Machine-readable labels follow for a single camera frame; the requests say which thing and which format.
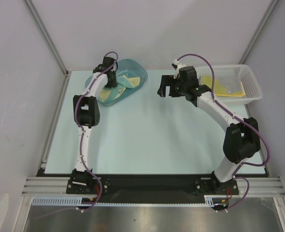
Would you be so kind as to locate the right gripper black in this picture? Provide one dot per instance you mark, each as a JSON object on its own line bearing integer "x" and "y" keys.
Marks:
{"x": 169, "y": 86}

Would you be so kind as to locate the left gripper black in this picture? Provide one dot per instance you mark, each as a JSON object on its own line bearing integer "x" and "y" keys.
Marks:
{"x": 113, "y": 84}

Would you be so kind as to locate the yellow chick face towel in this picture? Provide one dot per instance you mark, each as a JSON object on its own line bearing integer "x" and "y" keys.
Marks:
{"x": 222, "y": 91}

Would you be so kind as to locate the grey towel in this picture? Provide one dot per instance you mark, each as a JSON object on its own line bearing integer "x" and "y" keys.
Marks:
{"x": 226, "y": 81}

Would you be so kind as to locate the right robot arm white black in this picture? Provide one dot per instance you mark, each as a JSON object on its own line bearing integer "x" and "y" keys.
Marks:
{"x": 241, "y": 141}

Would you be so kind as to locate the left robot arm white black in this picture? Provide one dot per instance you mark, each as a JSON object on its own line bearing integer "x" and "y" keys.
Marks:
{"x": 87, "y": 116}

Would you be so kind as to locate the teal transparent plastic bin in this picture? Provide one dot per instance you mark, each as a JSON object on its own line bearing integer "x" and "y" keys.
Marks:
{"x": 129, "y": 68}

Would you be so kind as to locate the teal and yellow towel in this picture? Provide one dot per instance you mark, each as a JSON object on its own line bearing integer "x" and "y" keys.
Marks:
{"x": 126, "y": 86}

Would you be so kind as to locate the white perforated plastic basket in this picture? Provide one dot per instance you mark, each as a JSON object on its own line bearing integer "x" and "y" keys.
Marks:
{"x": 251, "y": 86}

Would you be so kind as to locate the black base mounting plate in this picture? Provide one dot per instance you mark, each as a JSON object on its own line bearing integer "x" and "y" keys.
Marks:
{"x": 150, "y": 188}

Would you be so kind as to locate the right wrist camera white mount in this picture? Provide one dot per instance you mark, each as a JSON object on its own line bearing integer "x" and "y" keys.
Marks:
{"x": 177, "y": 65}

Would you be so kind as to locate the left aluminium frame post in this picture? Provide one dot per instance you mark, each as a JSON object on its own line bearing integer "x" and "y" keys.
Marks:
{"x": 45, "y": 34}

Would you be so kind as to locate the aluminium frame post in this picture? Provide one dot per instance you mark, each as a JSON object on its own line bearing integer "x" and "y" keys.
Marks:
{"x": 45, "y": 34}
{"x": 259, "y": 30}

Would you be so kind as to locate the right aluminium frame post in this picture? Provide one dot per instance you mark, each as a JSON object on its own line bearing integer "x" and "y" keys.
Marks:
{"x": 259, "y": 30}

